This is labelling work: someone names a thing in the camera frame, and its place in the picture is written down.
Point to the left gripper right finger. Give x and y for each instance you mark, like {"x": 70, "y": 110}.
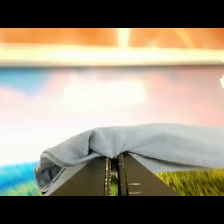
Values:
{"x": 140, "y": 181}

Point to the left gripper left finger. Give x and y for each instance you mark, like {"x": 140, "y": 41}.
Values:
{"x": 90, "y": 180}

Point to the blue T-shirt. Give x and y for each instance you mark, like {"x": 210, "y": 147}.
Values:
{"x": 160, "y": 143}

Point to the silver frame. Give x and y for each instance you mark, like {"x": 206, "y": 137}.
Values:
{"x": 100, "y": 55}

